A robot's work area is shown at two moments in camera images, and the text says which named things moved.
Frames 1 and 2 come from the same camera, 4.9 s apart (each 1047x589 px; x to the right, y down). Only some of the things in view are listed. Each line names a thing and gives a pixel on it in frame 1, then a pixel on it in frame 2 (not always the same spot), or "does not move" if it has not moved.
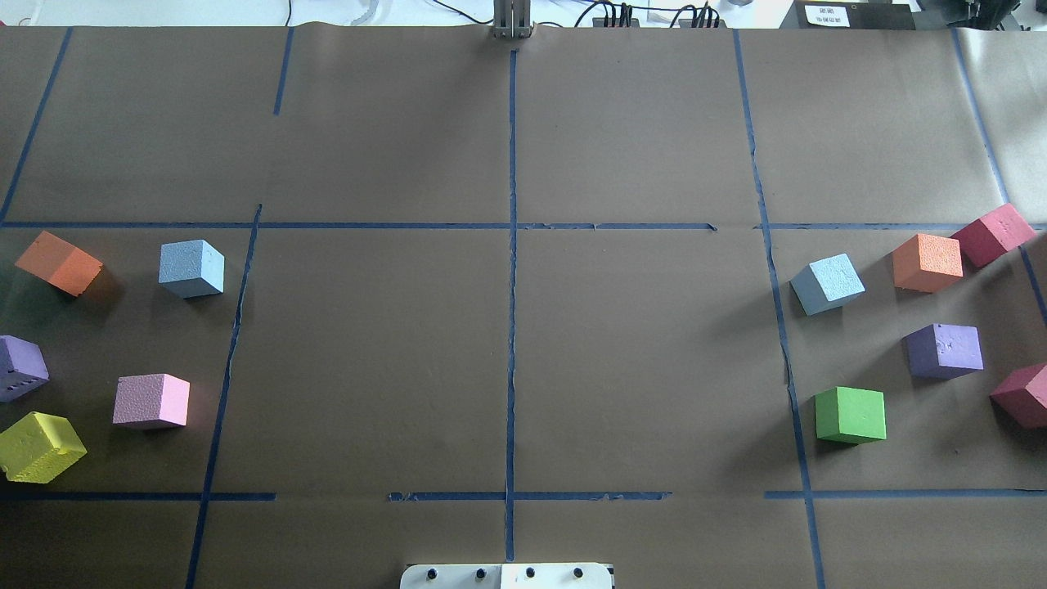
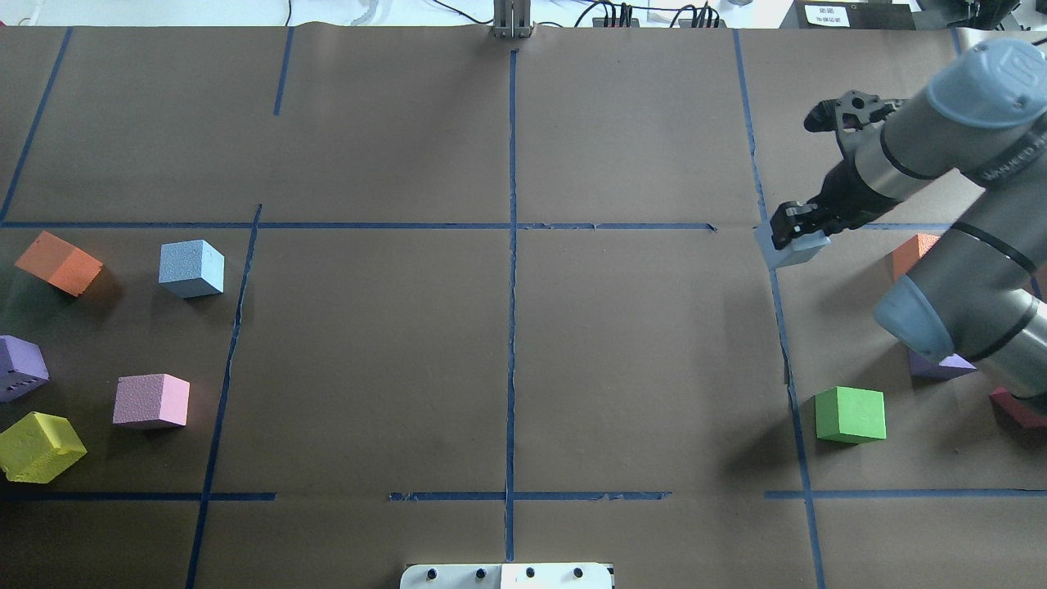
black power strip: x=694 y=20 does not move
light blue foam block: x=827 y=285 → x=792 y=254
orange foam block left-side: x=60 y=263 does not move
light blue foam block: x=191 y=268 does not move
